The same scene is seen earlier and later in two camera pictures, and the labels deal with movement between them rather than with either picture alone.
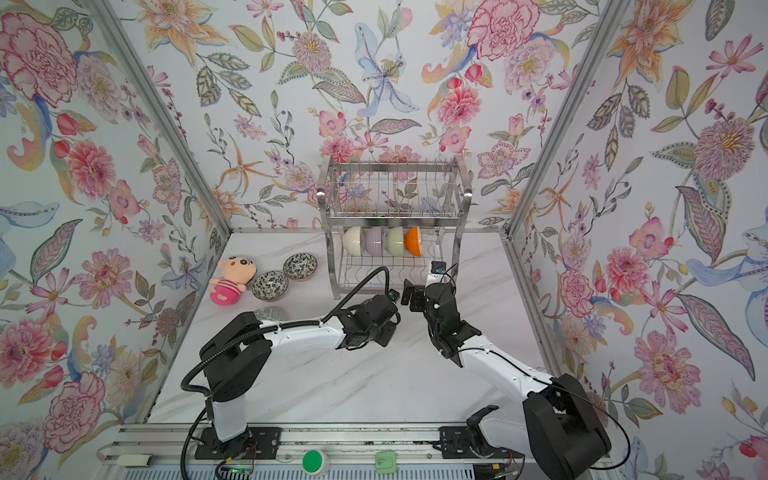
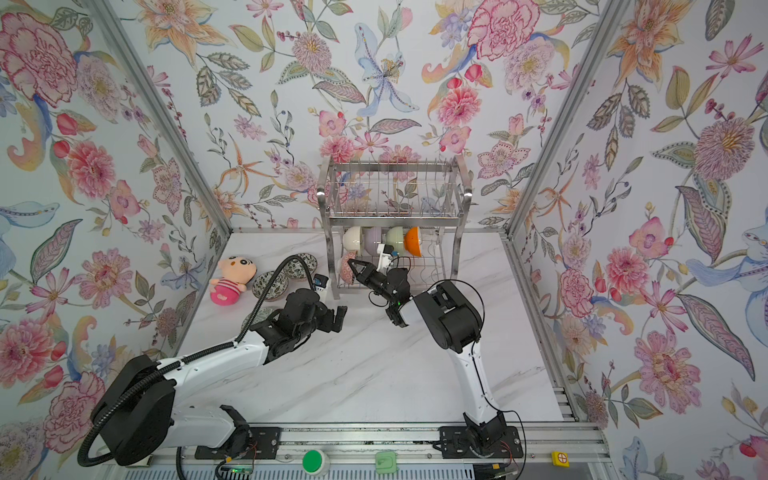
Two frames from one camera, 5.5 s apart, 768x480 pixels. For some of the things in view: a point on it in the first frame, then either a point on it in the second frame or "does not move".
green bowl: x=395 y=240 does not move
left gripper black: x=391 y=330 → x=329 y=318
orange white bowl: x=412 y=241 does not move
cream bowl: x=351 y=240 does not move
